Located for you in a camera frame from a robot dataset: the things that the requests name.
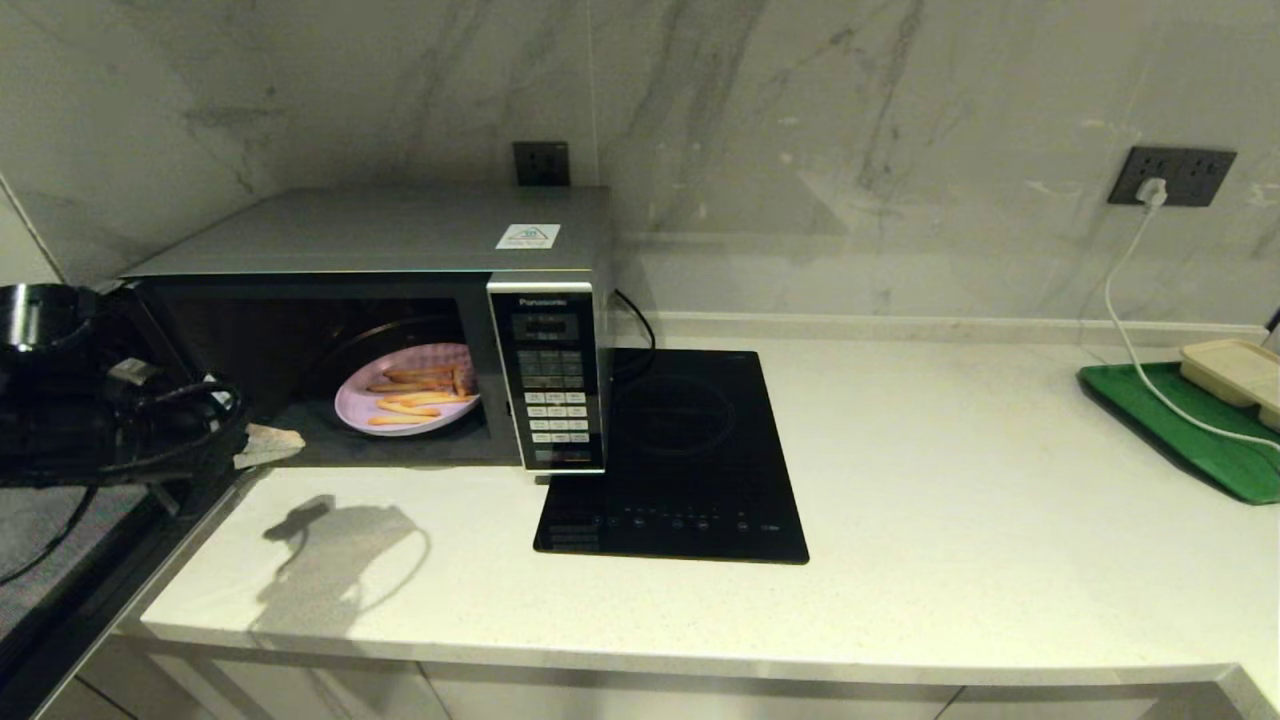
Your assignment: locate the lilac round plate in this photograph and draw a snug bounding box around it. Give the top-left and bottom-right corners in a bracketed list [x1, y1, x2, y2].
[334, 343, 483, 438]

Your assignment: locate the microwave door with dark glass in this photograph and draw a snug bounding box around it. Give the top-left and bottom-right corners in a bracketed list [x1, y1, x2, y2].
[0, 280, 261, 720]

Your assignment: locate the silver Panasonic microwave oven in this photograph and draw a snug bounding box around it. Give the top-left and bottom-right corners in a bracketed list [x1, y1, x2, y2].
[125, 185, 619, 476]

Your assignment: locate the grey cabinet front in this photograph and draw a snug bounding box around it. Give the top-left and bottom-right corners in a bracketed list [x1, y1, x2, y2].
[420, 655, 963, 720]
[930, 680, 1246, 720]
[40, 635, 451, 720]

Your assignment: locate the black induction cooktop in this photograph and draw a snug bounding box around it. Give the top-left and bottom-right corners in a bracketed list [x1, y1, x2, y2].
[532, 347, 810, 566]

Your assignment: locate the green plastic tray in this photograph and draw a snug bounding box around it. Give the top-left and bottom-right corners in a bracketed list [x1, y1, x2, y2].
[1076, 360, 1280, 504]

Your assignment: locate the beige lunch container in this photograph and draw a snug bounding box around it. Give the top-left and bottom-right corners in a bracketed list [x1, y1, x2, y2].
[1176, 338, 1280, 436]

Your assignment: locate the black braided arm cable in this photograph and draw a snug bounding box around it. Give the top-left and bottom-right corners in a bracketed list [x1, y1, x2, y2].
[0, 380, 251, 586]

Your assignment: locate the small dark wall socket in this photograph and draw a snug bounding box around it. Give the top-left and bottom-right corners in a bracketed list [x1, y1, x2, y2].
[513, 141, 573, 189]

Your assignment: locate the white cable with plug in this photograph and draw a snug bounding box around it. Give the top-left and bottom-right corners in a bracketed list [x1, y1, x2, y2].
[1102, 177, 1280, 456]

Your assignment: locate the wide dark wall socket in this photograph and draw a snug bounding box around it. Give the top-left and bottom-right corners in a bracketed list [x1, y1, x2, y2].
[1107, 146, 1238, 209]

